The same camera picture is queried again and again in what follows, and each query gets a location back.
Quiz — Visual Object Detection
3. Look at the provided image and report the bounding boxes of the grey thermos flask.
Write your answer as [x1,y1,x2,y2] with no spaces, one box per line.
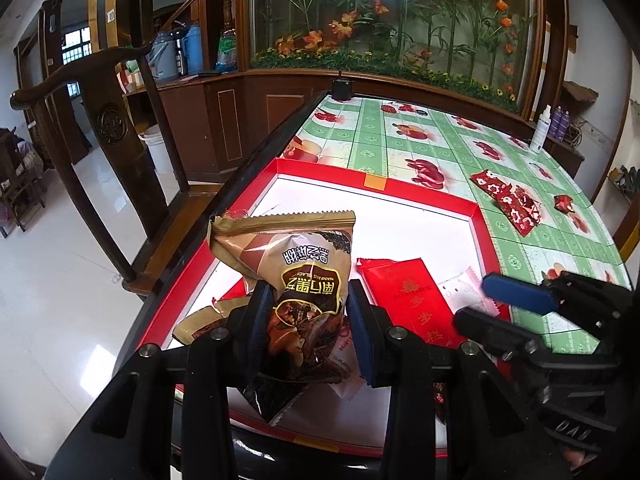
[149,31,182,82]

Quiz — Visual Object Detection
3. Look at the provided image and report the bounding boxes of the red flowered snack packet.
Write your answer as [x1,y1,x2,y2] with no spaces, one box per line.
[499,187,544,237]
[470,170,517,207]

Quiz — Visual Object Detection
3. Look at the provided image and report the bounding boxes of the green fruit-print tablecloth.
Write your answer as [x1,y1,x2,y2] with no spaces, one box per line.
[280,92,632,356]

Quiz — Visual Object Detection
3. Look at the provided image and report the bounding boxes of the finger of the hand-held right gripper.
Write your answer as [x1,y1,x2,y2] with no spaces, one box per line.
[480,270,630,342]
[452,306,548,362]

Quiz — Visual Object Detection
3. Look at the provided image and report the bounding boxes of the wooden sideboard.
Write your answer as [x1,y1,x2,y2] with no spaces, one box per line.
[122,72,331,186]

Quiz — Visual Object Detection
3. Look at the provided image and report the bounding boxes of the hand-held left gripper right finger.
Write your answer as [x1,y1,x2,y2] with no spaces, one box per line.
[346,279,571,480]

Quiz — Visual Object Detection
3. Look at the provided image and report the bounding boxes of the shoes on wall shelf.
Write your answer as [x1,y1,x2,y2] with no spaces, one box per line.
[607,165,640,206]

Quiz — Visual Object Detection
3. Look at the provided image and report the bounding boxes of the white red-print snack packet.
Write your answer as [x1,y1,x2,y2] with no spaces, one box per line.
[327,327,367,402]

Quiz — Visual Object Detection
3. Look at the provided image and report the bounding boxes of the white plastic bucket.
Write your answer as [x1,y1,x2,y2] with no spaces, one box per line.
[137,125,176,175]

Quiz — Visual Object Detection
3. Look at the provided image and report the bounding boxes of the dark wooden rack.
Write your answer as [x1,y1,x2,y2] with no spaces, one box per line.
[0,127,48,238]

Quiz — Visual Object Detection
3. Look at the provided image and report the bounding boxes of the small black box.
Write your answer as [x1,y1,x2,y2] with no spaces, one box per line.
[332,72,355,102]

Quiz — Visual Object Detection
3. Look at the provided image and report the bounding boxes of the green plastic bottle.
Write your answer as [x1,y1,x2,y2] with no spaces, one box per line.
[216,20,238,73]

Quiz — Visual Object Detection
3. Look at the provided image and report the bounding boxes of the long red snack packet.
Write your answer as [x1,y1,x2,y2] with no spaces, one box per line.
[356,258,481,356]

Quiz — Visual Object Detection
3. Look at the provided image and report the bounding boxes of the blue thermos flask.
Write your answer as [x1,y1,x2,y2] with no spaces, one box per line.
[181,24,203,75]

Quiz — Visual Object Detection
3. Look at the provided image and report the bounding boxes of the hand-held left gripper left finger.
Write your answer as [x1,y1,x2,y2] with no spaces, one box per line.
[90,280,274,480]

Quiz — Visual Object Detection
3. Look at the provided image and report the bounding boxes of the dark wooden chair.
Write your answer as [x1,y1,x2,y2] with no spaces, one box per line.
[10,42,231,296]

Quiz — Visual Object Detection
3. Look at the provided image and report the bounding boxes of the brown gold snack packet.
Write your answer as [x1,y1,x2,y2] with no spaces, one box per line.
[206,209,357,428]

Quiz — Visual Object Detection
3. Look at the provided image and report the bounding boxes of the white spray bottle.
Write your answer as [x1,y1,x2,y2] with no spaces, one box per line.
[530,105,553,155]

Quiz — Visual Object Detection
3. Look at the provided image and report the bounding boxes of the barred window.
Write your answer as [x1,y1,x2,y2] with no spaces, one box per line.
[61,27,93,66]

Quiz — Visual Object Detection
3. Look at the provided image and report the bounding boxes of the green white bag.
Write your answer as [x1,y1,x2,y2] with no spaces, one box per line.
[122,57,146,93]

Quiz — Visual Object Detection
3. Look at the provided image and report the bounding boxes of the glass artificial flower display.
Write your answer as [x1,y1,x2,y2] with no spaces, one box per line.
[197,0,571,121]

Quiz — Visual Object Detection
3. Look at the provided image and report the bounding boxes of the pink snack packet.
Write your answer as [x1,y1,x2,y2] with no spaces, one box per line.
[440,266,501,318]

